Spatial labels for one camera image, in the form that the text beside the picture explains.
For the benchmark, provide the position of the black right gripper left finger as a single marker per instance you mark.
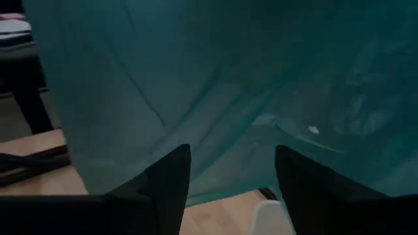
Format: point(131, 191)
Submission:
point(163, 192)

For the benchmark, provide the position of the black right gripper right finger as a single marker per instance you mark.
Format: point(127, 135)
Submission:
point(313, 196)

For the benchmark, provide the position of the white plastic trash bin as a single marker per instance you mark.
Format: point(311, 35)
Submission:
point(269, 217)

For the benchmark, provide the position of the teal trash bag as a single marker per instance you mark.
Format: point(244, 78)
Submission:
point(212, 81)

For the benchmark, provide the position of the dark grey desk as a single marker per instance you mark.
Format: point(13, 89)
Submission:
point(19, 65)

